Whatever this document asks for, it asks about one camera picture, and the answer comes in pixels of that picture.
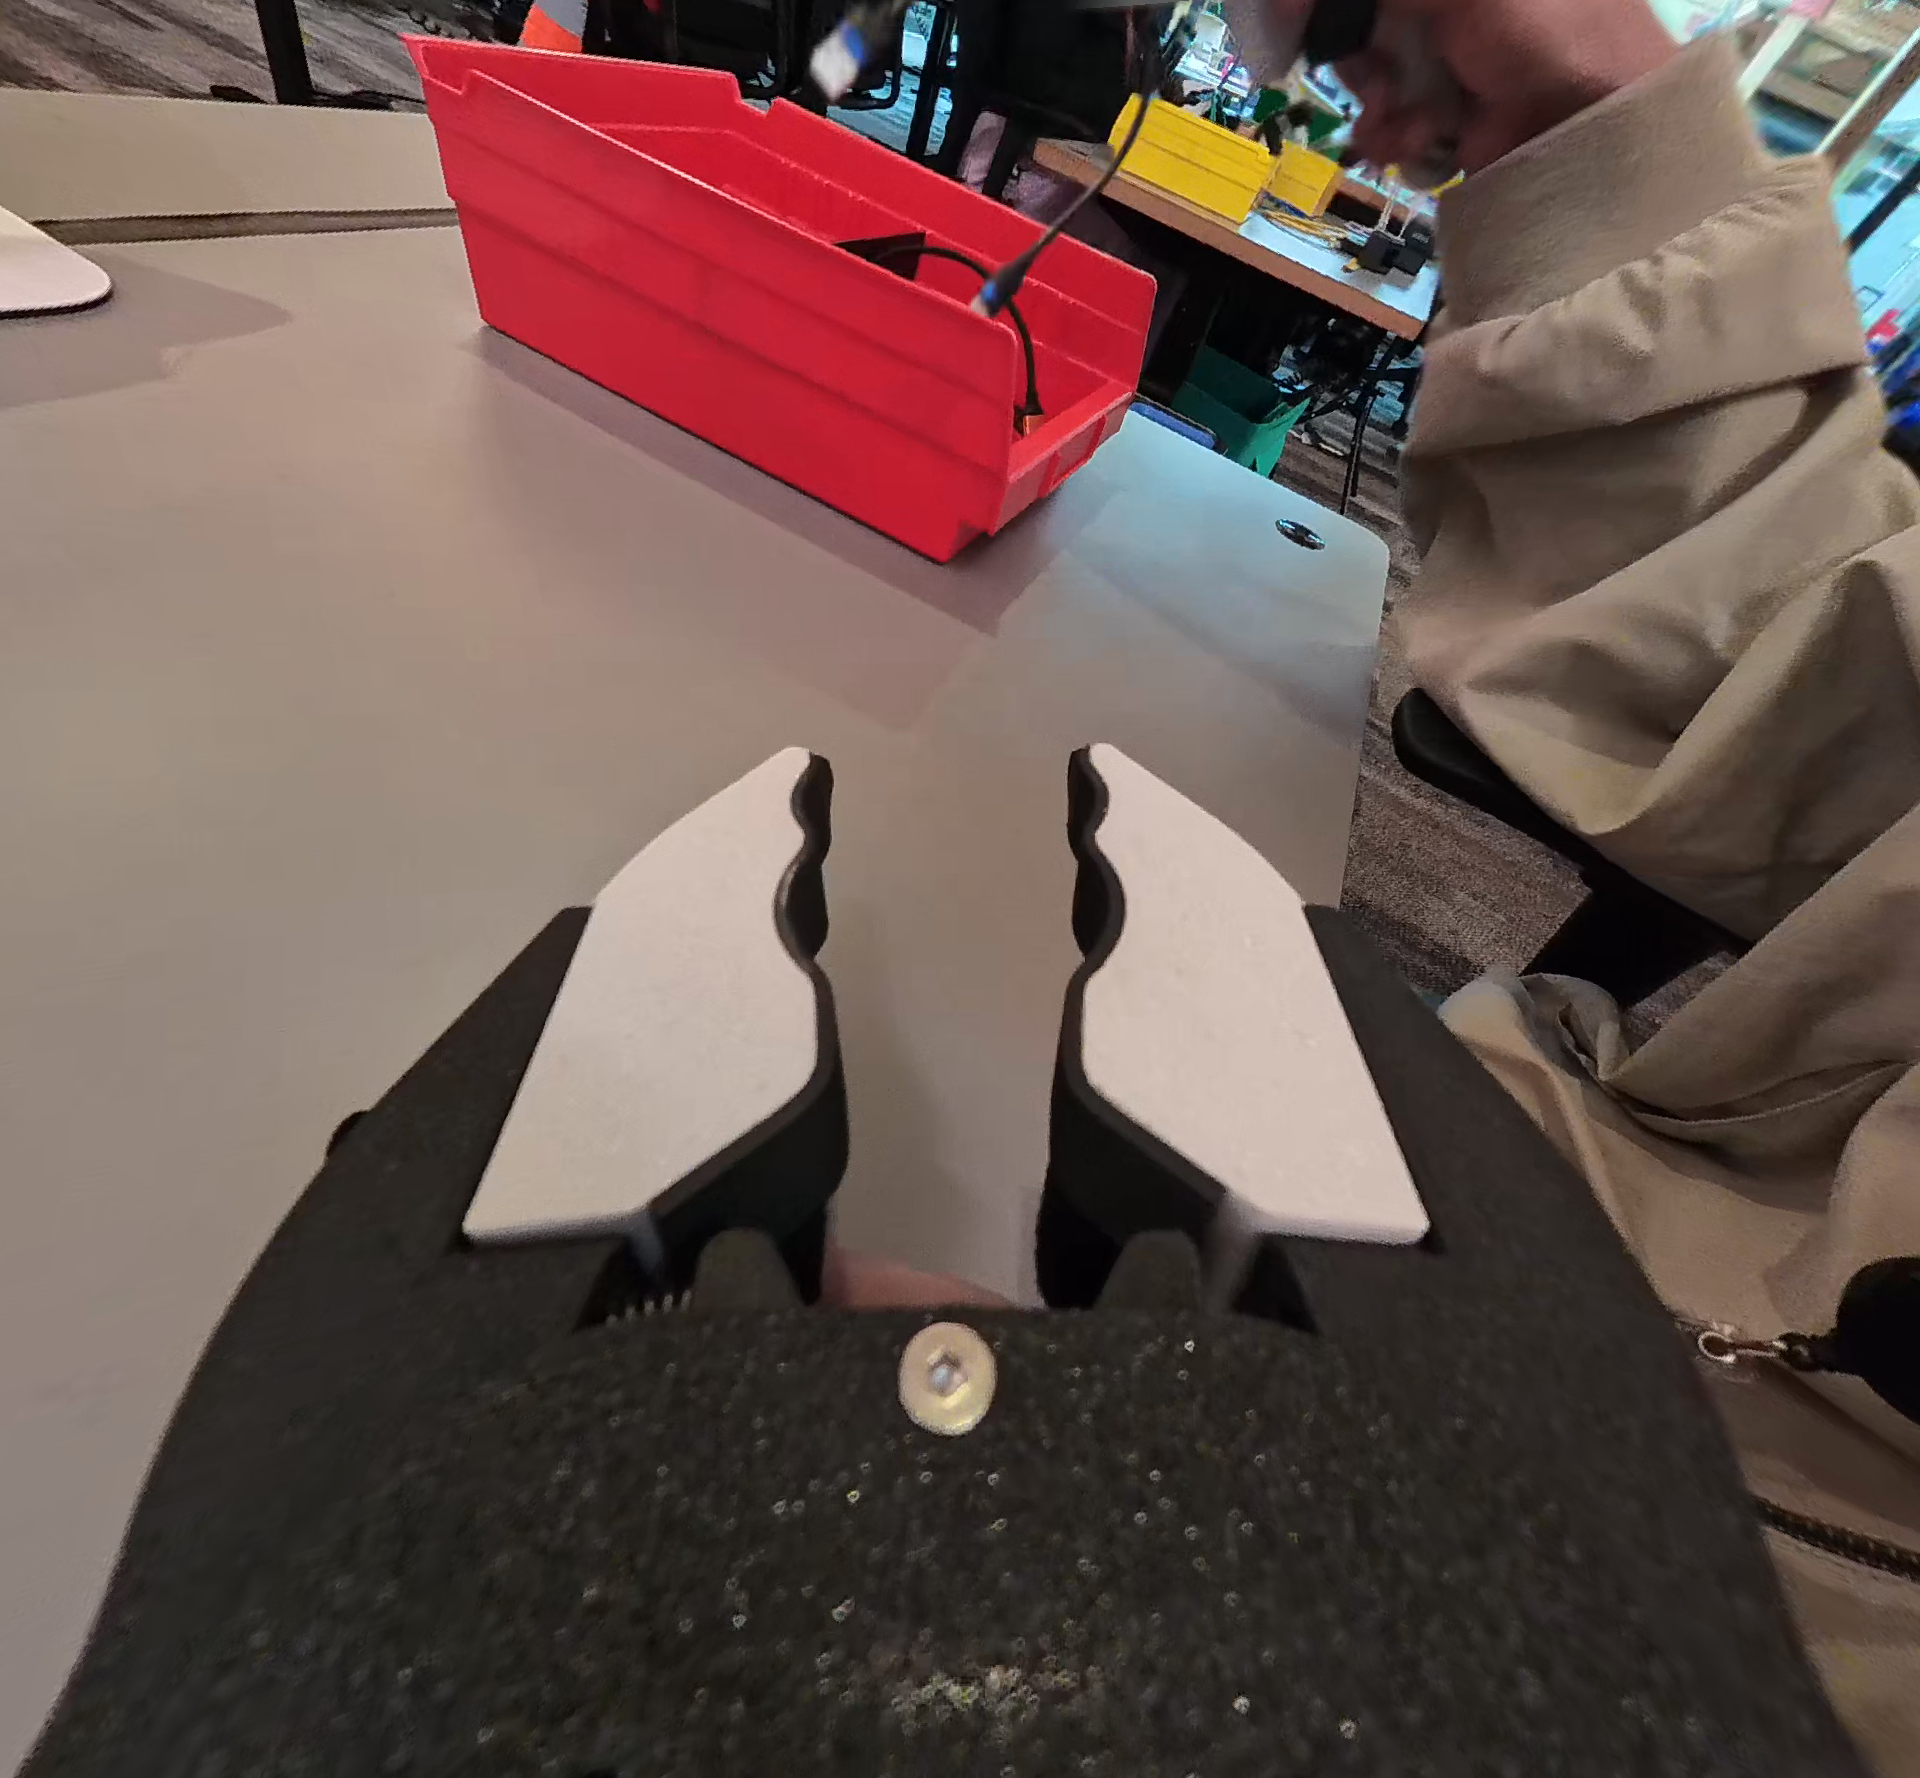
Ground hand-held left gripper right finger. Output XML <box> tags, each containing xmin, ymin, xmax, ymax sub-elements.
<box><xmin>1038</xmin><ymin>740</ymin><xmax>1432</xmax><ymax>1303</ymax></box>

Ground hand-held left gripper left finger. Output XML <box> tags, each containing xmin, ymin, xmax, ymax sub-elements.
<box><xmin>458</xmin><ymin>743</ymin><xmax>853</xmax><ymax>1303</ymax></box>

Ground black cable blue-ringed plugs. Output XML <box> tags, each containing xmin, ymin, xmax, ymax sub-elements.
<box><xmin>810</xmin><ymin>0</ymin><xmax>1168</xmax><ymax>317</ymax></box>

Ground red plastic bin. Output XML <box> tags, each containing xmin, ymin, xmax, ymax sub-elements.
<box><xmin>406</xmin><ymin>34</ymin><xmax>1159</xmax><ymax>565</ymax></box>

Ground person's right forearm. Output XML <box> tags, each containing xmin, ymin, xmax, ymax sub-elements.
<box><xmin>1401</xmin><ymin>34</ymin><xmax>1877</xmax><ymax>490</ymax></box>

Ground person's right hand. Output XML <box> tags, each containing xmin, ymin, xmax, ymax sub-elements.
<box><xmin>1341</xmin><ymin>0</ymin><xmax>1685</xmax><ymax>178</ymax></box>

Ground wooden table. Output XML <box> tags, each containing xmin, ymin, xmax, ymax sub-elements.
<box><xmin>1034</xmin><ymin>134</ymin><xmax>1442</xmax><ymax>342</ymax></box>

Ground green bin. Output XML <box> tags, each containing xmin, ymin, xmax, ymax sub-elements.
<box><xmin>1170</xmin><ymin>343</ymin><xmax>1313</xmax><ymax>477</ymax></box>

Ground person's beige jacket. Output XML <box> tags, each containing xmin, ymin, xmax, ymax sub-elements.
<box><xmin>1396</xmin><ymin>306</ymin><xmax>1920</xmax><ymax>1778</ymax></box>

